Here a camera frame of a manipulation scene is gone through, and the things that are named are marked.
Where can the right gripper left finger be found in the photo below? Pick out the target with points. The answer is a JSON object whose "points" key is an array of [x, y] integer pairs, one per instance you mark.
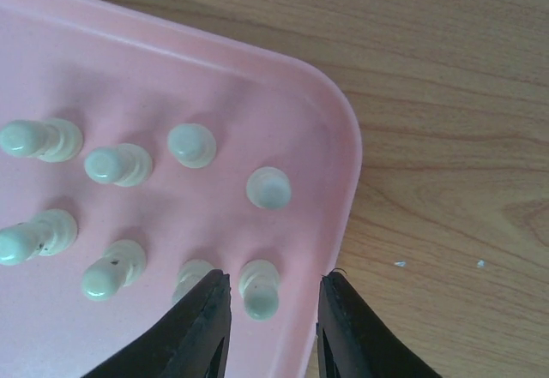
{"points": [[190, 340]]}

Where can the white pawn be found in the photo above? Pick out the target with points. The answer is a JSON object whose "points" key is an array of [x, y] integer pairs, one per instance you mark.
{"points": [[124, 165], [190, 274], [258, 286], [192, 145], [122, 263], [54, 140], [47, 233], [269, 188]]}

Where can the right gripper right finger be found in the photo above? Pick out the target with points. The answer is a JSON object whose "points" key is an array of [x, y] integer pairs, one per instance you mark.
{"points": [[352, 341]]}

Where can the pink plastic tray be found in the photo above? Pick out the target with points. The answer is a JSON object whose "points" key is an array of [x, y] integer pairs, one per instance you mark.
{"points": [[123, 76]]}

